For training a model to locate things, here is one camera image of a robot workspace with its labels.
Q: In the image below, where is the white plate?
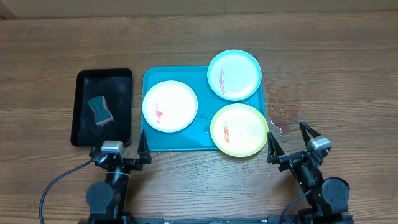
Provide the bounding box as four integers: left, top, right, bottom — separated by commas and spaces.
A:
142, 80, 198, 133

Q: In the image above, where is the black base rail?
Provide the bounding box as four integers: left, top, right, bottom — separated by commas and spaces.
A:
77, 214, 355, 224

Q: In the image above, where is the black plastic tray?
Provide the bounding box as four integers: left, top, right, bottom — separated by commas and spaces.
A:
70, 68, 133, 147

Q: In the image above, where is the light blue plate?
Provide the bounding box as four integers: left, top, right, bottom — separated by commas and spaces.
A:
207, 49, 262, 101

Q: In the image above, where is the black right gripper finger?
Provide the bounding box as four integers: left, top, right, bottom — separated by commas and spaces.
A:
299, 120, 320, 146
267, 131, 285, 164

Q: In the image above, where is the teal plastic tray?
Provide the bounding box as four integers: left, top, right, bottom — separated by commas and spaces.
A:
141, 66, 265, 151

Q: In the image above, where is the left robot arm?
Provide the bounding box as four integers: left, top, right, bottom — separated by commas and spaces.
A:
86, 131, 152, 224

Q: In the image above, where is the green and pink sponge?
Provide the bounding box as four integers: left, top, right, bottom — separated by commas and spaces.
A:
88, 96, 114, 126

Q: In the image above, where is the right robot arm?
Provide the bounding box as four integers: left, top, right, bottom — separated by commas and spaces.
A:
267, 121, 354, 223

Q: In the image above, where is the yellow-green plate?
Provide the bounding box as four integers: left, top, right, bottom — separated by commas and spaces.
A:
210, 103, 269, 157

